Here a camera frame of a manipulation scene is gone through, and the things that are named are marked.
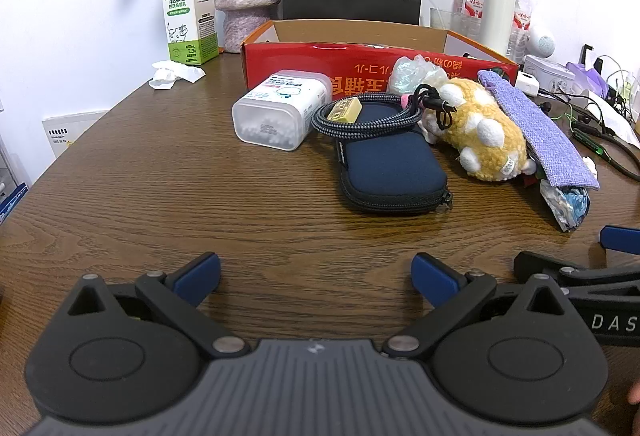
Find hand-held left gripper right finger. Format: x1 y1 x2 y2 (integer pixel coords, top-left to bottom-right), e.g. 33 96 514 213
382 252 571 359

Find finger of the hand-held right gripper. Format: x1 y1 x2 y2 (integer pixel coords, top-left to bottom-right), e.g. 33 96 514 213
514 251 640 299
600 226 640 257

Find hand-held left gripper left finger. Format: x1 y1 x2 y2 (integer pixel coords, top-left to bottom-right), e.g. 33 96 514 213
65 252 251 359

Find crinkled blue white wrapper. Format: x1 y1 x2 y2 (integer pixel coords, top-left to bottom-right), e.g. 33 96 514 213
540 180 591 233

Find red green fabric ornament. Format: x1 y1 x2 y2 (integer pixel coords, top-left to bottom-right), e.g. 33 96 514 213
517 163 548 189

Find navy zip pouch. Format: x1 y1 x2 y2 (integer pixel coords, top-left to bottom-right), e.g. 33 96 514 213
332 104 453 215

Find purple woven pouch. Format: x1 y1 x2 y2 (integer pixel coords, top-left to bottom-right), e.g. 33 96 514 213
476 69 601 191

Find yellow white plush toy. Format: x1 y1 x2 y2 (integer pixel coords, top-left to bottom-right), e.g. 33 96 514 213
417 78 536 183

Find black braided cable coil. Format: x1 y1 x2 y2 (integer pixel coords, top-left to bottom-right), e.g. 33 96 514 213
310 93 426 139

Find white cotton swab box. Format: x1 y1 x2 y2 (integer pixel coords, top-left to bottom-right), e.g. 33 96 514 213
231 69 331 151

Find black lanyard with pink bead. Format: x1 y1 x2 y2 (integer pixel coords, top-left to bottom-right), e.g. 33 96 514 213
400 83 458 131

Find yellow eraser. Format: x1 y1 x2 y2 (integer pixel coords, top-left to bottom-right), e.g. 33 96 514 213
327 96 363 124

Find clear plastic bag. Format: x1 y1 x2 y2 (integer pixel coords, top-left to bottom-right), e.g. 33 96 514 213
387 54 451 95

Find red cardboard box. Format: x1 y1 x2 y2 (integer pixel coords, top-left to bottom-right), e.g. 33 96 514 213
239 19 521 89

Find black green neckband earphones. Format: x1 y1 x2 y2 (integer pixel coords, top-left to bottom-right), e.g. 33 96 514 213
537 98 640 181

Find white paper sheet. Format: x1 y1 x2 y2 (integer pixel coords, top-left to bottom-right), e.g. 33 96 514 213
575 93 640 147

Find purple plastic bag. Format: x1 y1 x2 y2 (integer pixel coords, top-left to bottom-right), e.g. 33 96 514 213
565 60 611 99

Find white tin box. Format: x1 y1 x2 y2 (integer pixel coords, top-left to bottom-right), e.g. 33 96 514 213
522 54 576 92

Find black stand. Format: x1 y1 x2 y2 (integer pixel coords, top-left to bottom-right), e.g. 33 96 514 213
580 44 607 71

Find white labelled box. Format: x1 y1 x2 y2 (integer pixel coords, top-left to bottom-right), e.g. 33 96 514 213
42 110 108 151

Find crumpled white tissue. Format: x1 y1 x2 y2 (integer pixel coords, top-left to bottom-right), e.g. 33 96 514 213
148 60 206 90

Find white round speaker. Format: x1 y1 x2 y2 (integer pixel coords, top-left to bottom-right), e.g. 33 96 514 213
527 23 556 56

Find white thermos bottle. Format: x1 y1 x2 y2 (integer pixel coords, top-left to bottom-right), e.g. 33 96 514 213
479 0 517 61

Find clear drinking glass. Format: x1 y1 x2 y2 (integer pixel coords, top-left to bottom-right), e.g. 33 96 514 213
429 7 483 34

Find white green milk carton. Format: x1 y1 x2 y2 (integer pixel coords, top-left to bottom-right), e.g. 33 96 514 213
160 0 220 66

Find tangled charging cables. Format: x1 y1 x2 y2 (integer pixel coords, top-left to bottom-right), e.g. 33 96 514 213
607 58 640 117

